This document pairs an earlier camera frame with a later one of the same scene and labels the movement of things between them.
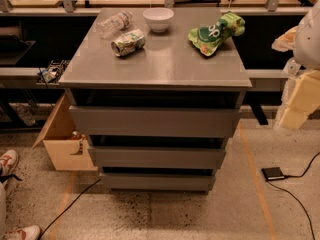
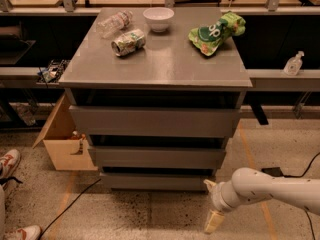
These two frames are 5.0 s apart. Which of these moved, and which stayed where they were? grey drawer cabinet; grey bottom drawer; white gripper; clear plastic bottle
Moved: white gripper
Stayed: grey drawer cabinet; grey bottom drawer; clear plastic bottle
